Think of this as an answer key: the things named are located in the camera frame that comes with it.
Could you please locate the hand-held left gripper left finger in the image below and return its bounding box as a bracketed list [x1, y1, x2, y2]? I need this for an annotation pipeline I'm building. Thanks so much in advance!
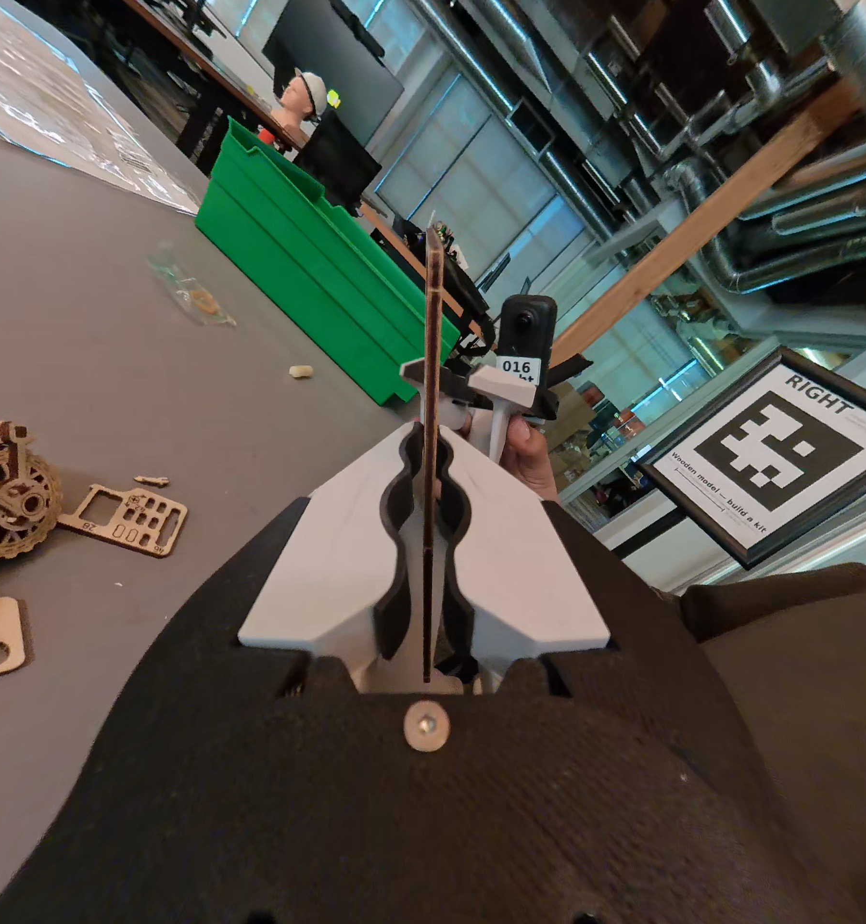
[238, 422, 423, 694]

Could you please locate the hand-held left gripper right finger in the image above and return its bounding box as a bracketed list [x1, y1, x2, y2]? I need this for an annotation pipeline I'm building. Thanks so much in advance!
[442, 424, 612, 695]

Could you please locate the wooden sheet with gear holes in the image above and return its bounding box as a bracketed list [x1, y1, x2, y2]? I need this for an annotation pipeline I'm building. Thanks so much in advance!
[420, 225, 447, 683]

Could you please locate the grey desk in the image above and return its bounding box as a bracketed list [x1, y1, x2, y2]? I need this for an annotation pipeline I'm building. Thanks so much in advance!
[0, 43, 434, 924]

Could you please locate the person's right hand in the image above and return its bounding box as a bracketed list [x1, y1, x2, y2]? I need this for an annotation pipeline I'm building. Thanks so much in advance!
[501, 419, 560, 502]

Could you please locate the black organizer with pens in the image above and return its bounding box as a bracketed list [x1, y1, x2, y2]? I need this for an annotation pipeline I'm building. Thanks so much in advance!
[393, 213, 509, 340]

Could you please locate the green plastic bin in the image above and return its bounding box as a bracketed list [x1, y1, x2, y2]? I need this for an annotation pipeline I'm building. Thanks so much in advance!
[195, 115, 463, 407]

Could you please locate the wooden beam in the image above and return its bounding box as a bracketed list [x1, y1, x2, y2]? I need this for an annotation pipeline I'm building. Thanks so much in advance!
[548, 72, 866, 369]

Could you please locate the small bag with rubber bands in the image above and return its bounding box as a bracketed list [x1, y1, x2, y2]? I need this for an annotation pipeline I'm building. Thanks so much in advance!
[148, 242, 238, 327]

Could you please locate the small wooden keypad-shaped sheet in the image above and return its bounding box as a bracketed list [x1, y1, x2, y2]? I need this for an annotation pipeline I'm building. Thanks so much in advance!
[58, 484, 189, 558]

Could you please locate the framed marker sign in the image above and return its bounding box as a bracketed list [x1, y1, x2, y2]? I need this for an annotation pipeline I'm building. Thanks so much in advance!
[635, 346, 866, 571]

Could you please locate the mannequin head with helmet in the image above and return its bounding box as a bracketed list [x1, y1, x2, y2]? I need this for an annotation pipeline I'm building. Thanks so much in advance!
[270, 68, 329, 134]

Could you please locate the small wooden plate with holes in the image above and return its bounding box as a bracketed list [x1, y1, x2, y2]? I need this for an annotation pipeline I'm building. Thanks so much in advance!
[0, 598, 30, 683]

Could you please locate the wooden motorcycle model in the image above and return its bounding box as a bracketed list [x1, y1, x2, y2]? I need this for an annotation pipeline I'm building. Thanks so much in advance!
[0, 417, 64, 558]

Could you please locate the person's dark clothing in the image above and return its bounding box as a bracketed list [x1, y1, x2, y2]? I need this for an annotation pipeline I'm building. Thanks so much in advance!
[678, 563, 866, 924]

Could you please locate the large black monitor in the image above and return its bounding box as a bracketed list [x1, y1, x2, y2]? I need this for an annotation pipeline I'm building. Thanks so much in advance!
[263, 0, 405, 145]

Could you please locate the clear plastic wrapper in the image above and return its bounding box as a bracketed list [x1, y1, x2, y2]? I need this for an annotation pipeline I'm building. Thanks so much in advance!
[0, 0, 202, 218]

